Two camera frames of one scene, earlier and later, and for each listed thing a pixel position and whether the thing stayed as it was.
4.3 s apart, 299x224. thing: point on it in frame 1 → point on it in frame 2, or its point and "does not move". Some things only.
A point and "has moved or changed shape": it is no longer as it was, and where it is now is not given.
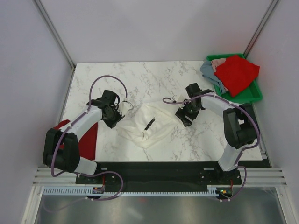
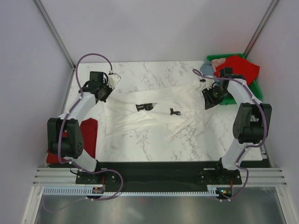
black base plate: (160, 176) does not move
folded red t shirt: (87, 144) does not move
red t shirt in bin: (237, 74) does not move
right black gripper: (181, 114) → (209, 101)
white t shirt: (133, 126) has moved or changed shape
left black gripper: (119, 117) → (110, 90)
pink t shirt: (216, 62) does not move
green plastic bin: (251, 93) does not move
